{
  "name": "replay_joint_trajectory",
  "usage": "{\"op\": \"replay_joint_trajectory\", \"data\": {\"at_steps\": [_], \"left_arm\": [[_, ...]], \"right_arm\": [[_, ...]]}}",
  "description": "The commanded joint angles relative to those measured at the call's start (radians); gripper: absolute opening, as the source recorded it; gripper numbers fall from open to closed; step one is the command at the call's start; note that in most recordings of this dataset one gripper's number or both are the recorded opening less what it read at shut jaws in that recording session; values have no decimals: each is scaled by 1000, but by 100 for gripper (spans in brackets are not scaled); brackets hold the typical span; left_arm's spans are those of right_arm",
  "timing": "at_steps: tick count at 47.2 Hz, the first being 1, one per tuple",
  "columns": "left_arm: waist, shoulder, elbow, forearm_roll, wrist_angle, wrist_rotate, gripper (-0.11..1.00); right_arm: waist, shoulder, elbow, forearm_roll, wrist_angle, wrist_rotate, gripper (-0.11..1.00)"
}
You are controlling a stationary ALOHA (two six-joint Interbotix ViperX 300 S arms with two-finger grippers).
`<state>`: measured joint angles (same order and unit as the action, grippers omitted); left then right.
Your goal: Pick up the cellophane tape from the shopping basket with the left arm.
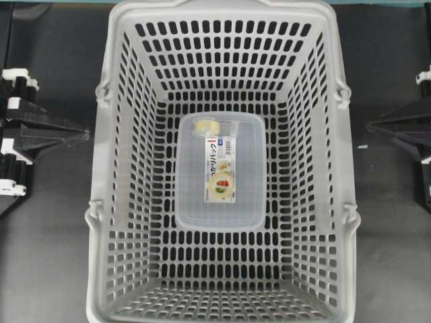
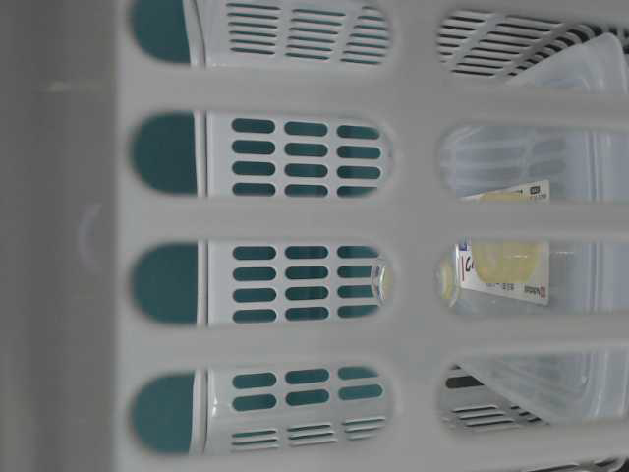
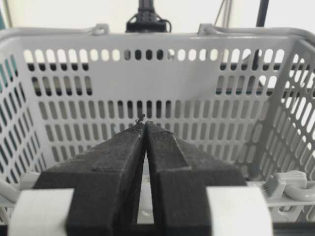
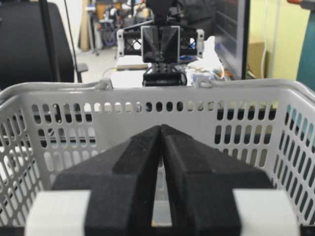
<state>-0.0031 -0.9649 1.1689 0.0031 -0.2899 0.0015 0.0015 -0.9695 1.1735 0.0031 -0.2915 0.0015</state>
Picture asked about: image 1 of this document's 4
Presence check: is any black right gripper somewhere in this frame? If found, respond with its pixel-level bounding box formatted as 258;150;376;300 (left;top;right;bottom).
366;69;430;205

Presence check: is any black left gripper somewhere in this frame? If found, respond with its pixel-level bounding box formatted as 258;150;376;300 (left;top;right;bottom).
1;69;90;215

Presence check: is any cellophane tape roll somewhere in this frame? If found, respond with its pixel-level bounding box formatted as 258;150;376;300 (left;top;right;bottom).
193;119;238;137

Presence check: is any grey plastic shopping basket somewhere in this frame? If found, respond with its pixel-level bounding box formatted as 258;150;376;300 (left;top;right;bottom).
85;1;361;322

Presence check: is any clear plastic food container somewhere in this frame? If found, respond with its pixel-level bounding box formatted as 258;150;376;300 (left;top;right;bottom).
174;112;267;233

